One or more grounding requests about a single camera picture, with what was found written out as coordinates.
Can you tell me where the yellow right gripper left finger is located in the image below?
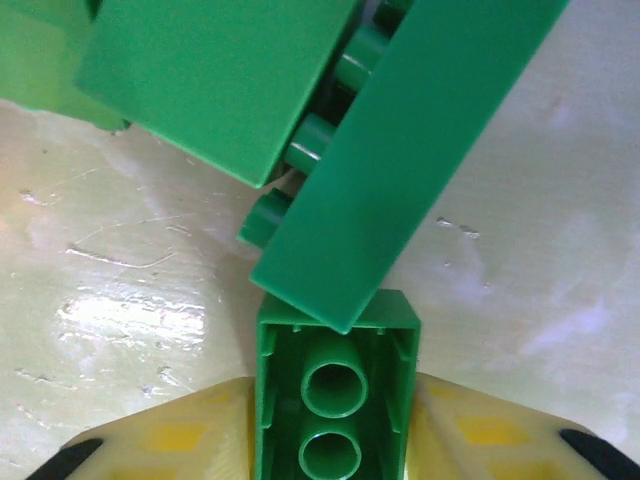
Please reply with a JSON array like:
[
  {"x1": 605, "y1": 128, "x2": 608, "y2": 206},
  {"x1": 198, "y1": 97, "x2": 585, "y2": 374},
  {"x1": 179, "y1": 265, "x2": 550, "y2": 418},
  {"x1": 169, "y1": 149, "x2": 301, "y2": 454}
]
[{"x1": 29, "y1": 377, "x2": 261, "y2": 480}]

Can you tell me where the dark green lego brick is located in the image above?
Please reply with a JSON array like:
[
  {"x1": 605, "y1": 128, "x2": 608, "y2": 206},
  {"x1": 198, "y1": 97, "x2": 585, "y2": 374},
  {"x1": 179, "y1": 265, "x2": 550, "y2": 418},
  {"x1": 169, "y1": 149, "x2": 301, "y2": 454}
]
[{"x1": 254, "y1": 288, "x2": 424, "y2": 480}]

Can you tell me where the long green lego brick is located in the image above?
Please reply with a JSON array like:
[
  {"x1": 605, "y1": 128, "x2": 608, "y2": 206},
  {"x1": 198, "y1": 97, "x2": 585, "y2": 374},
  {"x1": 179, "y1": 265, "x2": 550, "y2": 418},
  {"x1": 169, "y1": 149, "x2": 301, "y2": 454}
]
[{"x1": 237, "y1": 0, "x2": 572, "y2": 336}]

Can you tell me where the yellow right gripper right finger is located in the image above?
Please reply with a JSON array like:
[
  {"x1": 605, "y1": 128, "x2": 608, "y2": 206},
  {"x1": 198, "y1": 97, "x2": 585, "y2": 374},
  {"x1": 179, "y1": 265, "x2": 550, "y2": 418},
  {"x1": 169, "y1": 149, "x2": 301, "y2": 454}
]
[{"x1": 409, "y1": 372, "x2": 640, "y2": 480}]

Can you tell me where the light green lego brick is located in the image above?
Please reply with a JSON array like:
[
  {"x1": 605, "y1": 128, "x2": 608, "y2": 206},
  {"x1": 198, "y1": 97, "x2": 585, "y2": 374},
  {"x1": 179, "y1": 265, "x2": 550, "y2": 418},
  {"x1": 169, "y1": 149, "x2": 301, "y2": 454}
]
[{"x1": 0, "y1": 0, "x2": 132, "y2": 135}]

